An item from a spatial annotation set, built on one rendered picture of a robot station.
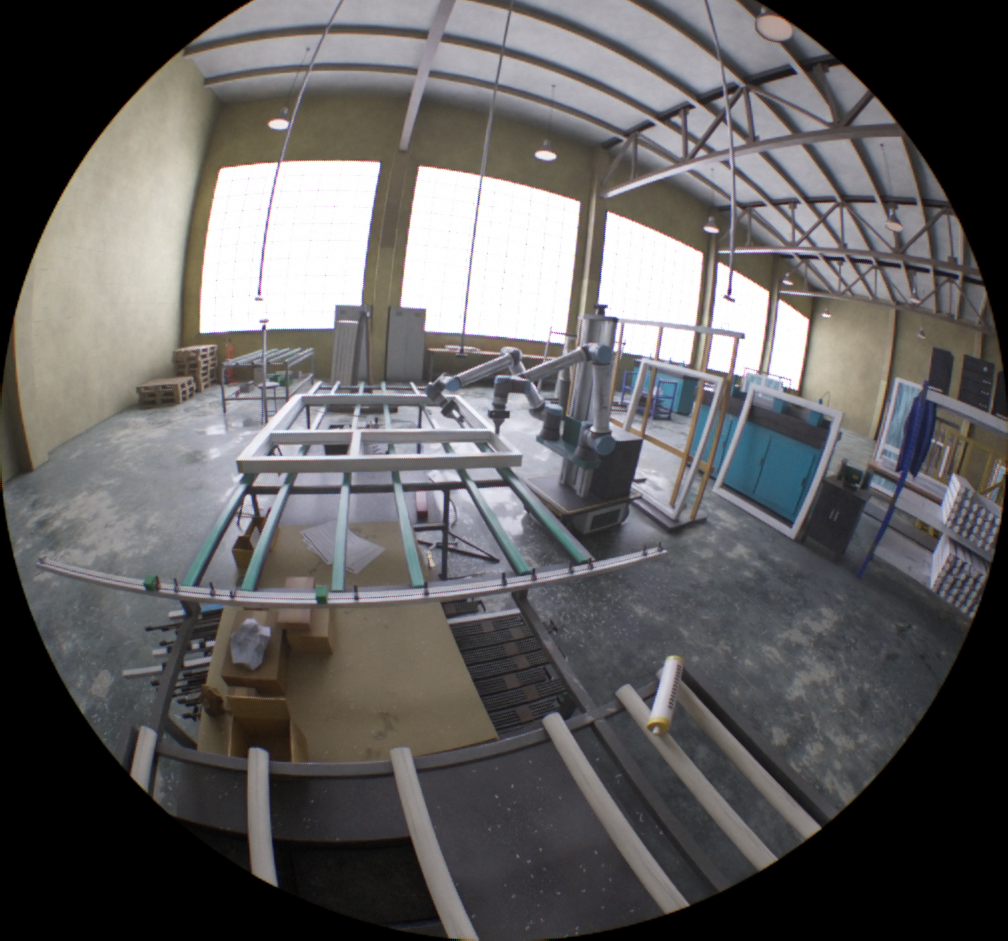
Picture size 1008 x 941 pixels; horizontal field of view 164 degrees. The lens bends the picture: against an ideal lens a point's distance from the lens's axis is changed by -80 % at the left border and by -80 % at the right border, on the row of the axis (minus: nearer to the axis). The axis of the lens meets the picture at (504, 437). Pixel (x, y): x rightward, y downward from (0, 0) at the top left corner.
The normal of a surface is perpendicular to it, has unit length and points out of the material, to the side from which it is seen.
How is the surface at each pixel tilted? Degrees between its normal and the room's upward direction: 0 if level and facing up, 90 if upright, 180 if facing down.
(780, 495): 90
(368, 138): 90
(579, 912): 0
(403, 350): 90
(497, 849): 0
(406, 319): 90
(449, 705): 0
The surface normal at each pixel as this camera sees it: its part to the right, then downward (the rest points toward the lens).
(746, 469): -0.93, 0.01
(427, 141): 0.35, 0.32
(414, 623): 0.11, -0.95
